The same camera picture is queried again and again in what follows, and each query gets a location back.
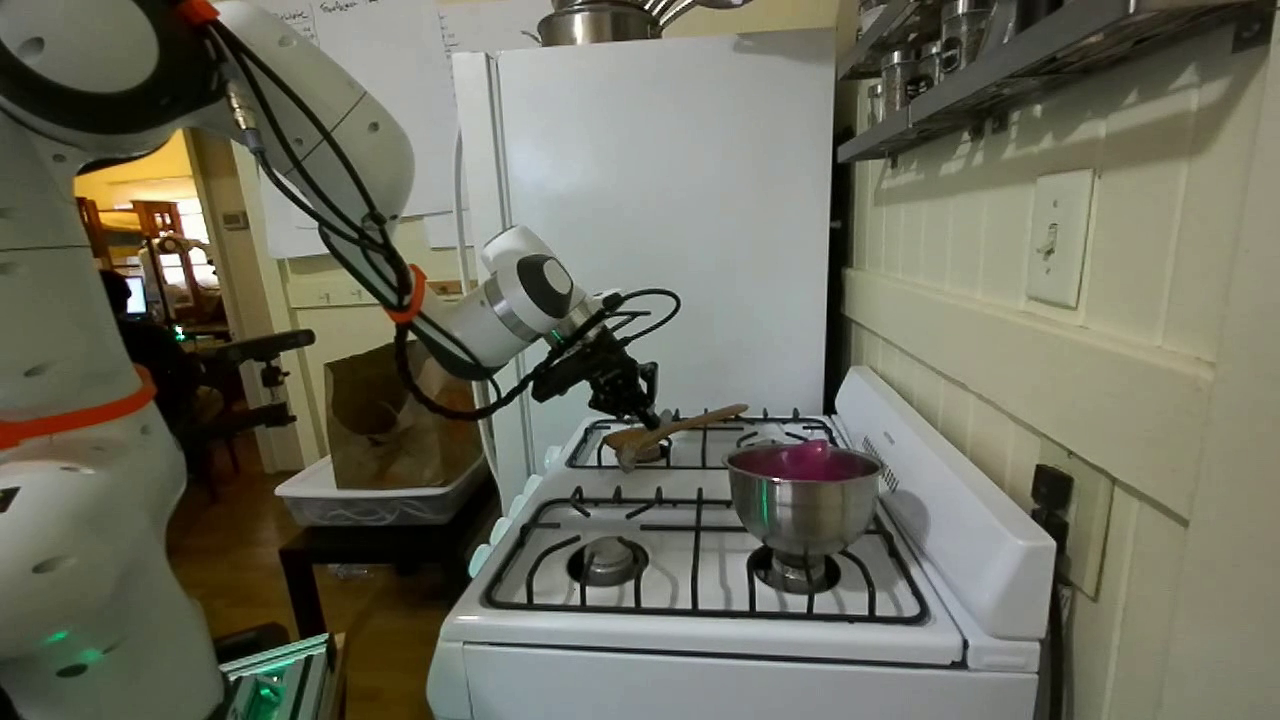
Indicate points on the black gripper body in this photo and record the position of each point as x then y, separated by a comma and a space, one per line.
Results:
625, 364

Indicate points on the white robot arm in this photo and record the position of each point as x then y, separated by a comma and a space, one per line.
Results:
80, 532

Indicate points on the wooden spoon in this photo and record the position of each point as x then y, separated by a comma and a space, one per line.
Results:
638, 447

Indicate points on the black stove grate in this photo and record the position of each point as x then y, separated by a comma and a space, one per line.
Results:
694, 532
694, 447

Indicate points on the steel bowl pink inside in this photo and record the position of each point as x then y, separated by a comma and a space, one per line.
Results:
803, 505

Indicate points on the white gas stove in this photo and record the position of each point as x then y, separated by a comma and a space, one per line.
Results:
720, 652

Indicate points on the round gas burner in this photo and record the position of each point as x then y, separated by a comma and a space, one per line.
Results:
606, 562
798, 575

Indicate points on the white refrigerator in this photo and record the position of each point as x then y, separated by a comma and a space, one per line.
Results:
664, 215

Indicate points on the brown paper bag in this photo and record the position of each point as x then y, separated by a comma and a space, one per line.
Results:
386, 427

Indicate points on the white plastic tray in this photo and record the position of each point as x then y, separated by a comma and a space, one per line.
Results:
373, 505

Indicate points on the cream cabinet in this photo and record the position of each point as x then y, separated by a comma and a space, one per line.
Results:
340, 323

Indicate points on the black side table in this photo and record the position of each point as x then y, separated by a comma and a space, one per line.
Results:
345, 545

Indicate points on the steel pot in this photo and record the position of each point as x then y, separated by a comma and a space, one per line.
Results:
592, 24

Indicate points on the glass spice jar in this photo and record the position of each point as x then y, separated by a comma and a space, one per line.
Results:
867, 107
964, 31
905, 72

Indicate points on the metal whisk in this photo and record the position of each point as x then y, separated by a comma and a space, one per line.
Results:
686, 8

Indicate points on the metal box with green light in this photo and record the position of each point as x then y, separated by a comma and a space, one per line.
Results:
275, 681

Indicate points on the wooden bookshelf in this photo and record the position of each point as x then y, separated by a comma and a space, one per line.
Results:
133, 247

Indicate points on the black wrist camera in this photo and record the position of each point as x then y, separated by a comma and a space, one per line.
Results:
562, 380

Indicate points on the black camera on stand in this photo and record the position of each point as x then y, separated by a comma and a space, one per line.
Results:
275, 347

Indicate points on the white wall board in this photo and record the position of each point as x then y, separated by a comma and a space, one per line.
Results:
386, 107

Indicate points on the white light switch plate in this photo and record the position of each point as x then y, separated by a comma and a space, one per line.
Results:
1059, 243

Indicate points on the wall outlet with black plug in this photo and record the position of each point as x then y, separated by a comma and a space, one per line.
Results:
1067, 524

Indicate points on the grey wall spice rack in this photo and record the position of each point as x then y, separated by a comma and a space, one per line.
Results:
1012, 83

